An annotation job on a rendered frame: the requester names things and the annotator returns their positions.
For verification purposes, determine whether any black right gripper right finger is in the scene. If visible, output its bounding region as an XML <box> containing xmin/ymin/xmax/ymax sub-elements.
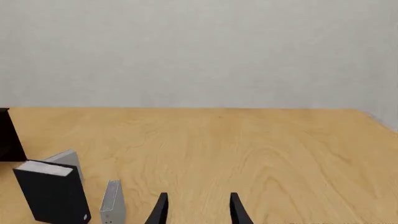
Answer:
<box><xmin>229</xmin><ymin>192</ymin><xmax>254</xmax><ymax>224</ymax></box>

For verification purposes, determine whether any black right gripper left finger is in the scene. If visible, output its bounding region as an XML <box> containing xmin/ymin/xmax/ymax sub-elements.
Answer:
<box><xmin>143</xmin><ymin>192</ymin><xmax>169</xmax><ymax>224</ymax></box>

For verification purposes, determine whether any black book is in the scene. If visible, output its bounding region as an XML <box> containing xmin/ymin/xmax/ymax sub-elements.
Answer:
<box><xmin>12</xmin><ymin>159</ymin><xmax>92</xmax><ymax>224</ymax></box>

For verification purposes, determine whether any dark wooden cabinet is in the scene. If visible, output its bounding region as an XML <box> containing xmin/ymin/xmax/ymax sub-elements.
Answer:
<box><xmin>0</xmin><ymin>107</ymin><xmax>27</xmax><ymax>162</ymax></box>

